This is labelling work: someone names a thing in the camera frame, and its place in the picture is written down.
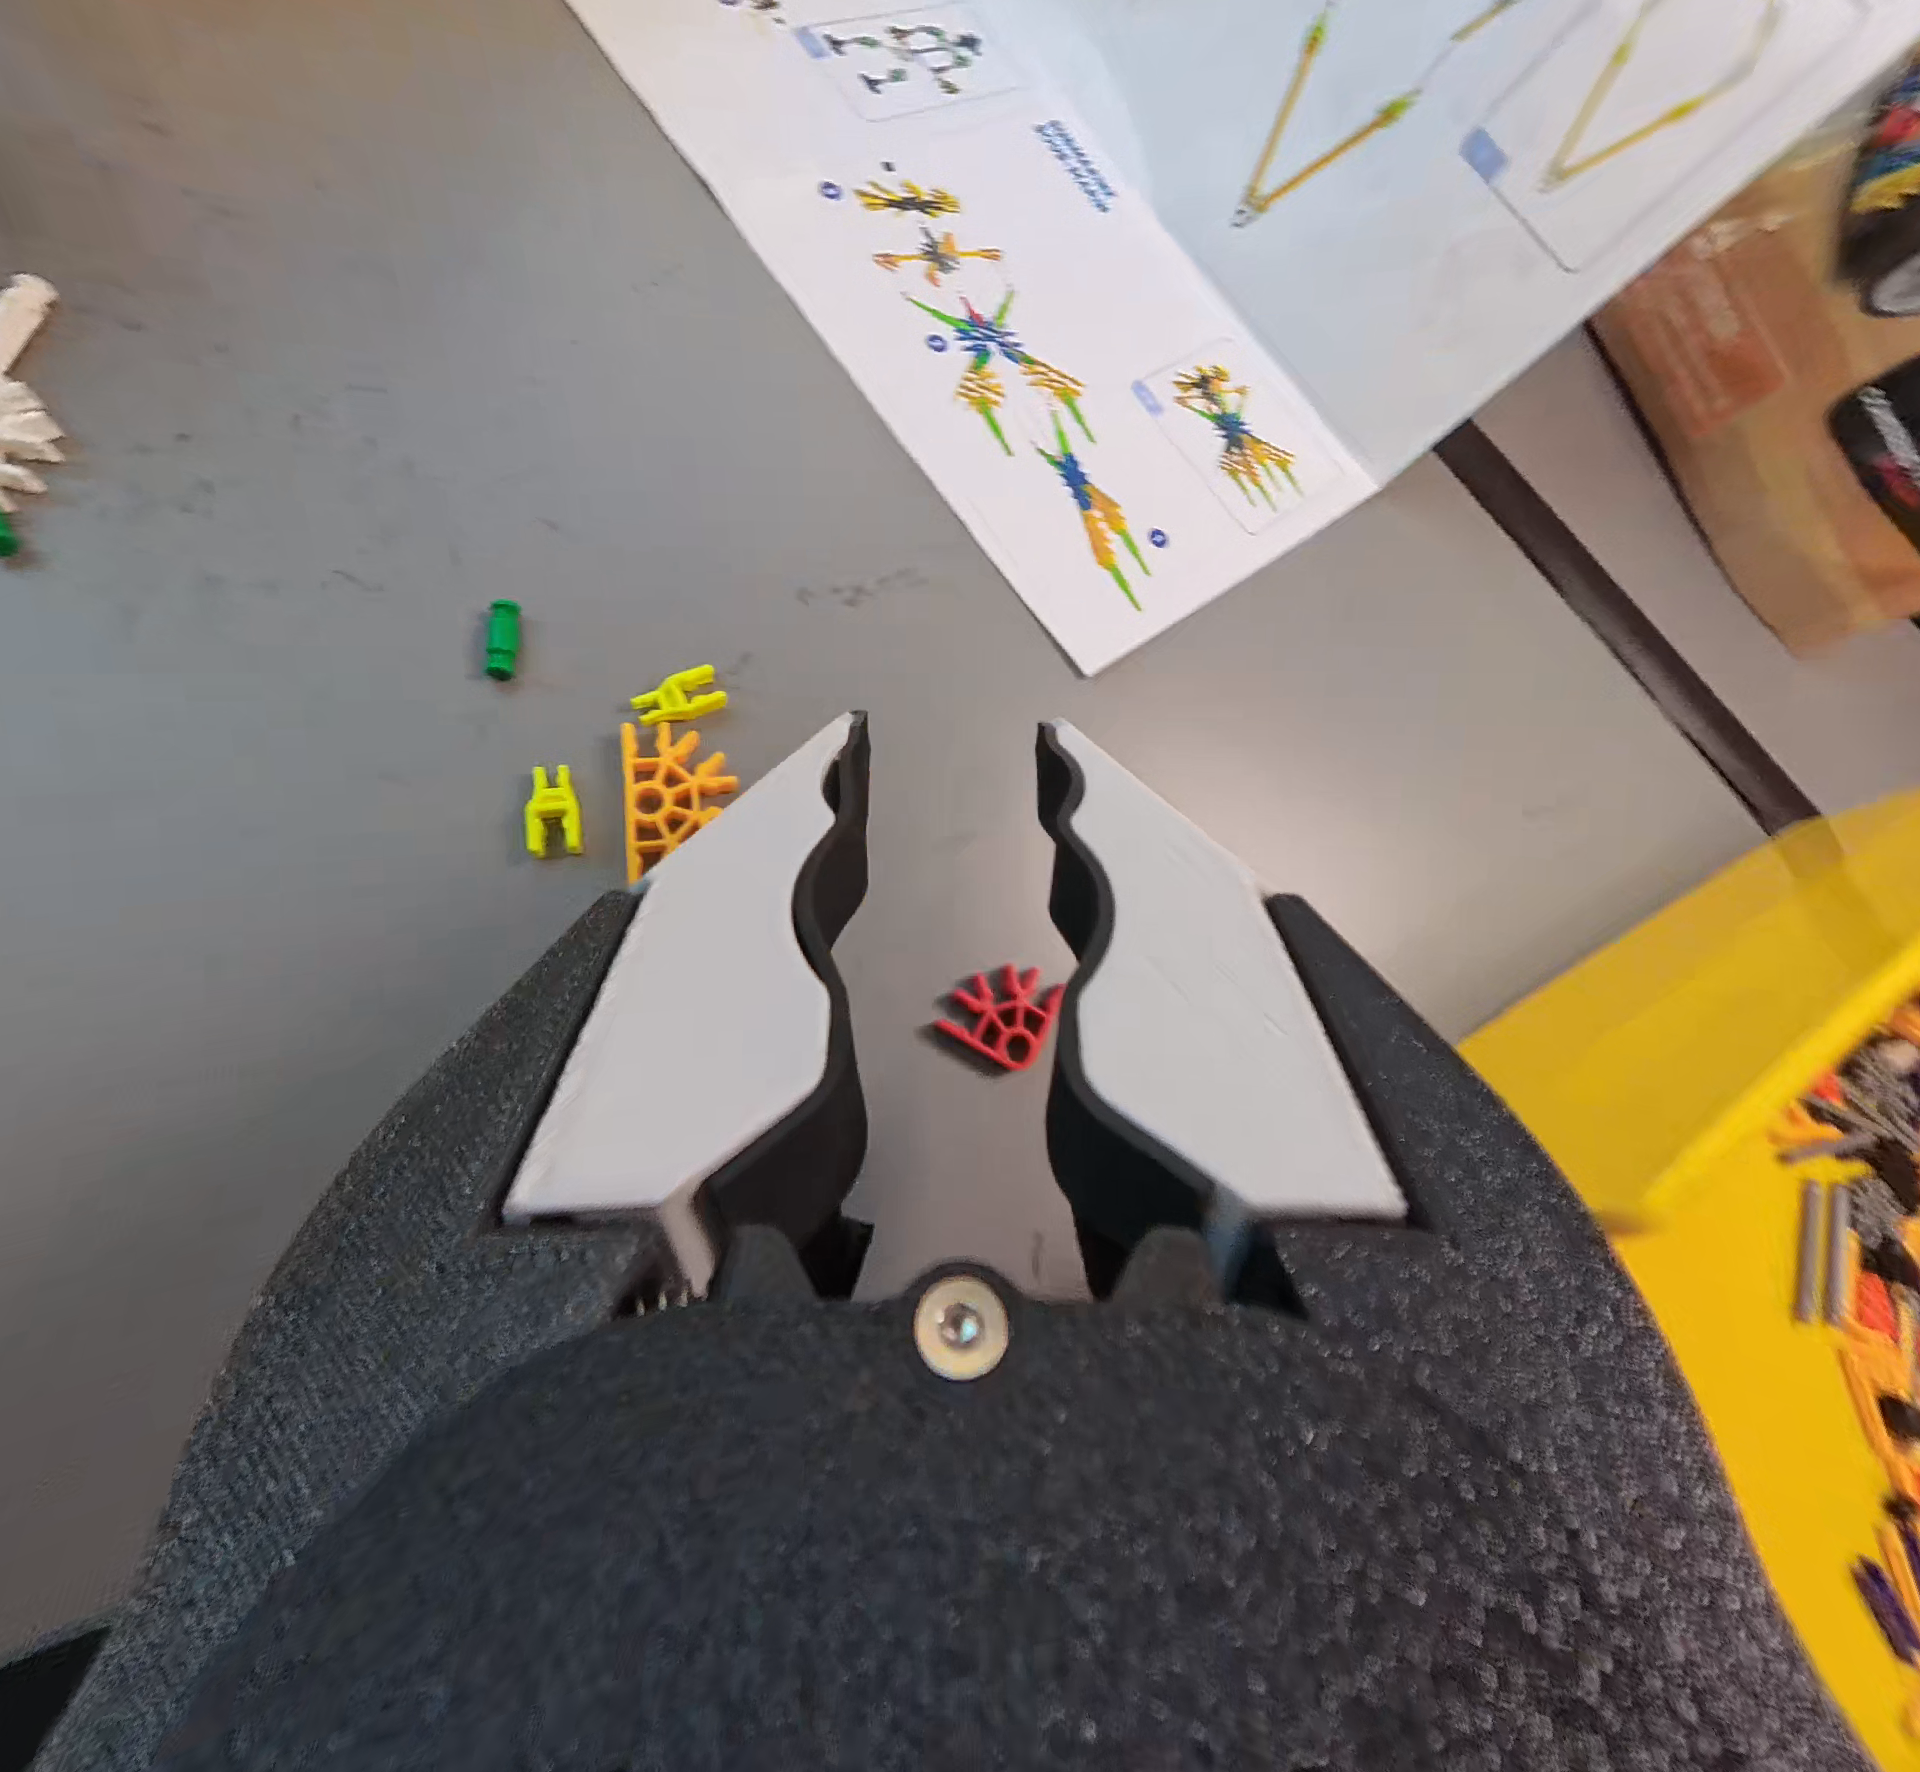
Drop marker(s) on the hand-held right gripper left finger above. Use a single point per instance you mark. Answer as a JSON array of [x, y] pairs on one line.
[[676, 1053]]

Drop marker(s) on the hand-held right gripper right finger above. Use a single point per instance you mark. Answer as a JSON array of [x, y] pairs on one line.
[[1231, 1069]]

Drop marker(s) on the red block connector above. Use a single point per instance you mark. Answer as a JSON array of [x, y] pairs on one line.
[[998, 1029]]

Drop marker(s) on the yellow half-round connector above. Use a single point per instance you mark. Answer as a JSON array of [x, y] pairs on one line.
[[645, 782]]

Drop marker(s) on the yellow-green clip connector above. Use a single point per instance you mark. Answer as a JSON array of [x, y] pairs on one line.
[[551, 800], [682, 701]]

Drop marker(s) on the yellow plastic bin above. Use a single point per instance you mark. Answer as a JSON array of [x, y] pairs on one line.
[[1651, 1053]]

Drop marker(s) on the pile of black orange pieces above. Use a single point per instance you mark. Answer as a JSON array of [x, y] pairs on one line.
[[1875, 1203]]

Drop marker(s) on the white snowflake connector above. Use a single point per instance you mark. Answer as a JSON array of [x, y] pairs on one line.
[[23, 429]]

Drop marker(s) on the white rod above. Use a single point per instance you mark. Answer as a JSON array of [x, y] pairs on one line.
[[23, 308]]

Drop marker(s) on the grey desk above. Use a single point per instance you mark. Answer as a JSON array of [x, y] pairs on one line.
[[300, 303]]

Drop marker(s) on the folded paper instruction sheet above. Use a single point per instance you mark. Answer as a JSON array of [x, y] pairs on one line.
[[1349, 303]]

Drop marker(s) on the printed toy set box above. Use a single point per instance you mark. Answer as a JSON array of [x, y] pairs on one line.
[[1724, 452]]

